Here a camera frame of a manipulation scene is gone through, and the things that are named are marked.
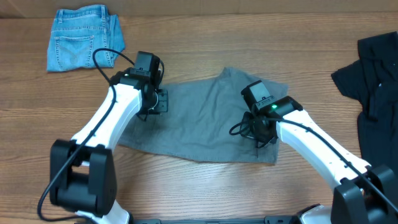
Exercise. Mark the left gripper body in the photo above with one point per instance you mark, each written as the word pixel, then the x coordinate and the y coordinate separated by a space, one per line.
pixel 158 103

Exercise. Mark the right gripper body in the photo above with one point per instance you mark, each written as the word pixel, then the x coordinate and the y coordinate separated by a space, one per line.
pixel 259 132

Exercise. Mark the grey shorts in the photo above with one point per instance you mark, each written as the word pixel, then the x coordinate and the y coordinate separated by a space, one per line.
pixel 198 121

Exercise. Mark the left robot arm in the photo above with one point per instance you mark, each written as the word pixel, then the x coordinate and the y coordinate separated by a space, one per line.
pixel 82 170

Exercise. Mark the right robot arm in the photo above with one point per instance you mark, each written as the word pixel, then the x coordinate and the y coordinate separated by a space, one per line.
pixel 361 193

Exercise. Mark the folded blue denim jeans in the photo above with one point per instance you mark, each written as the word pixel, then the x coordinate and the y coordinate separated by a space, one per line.
pixel 76 34

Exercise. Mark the black shirt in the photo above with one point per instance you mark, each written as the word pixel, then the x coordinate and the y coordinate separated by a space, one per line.
pixel 372 80

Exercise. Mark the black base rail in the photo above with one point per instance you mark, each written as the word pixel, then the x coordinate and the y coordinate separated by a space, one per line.
pixel 273 219

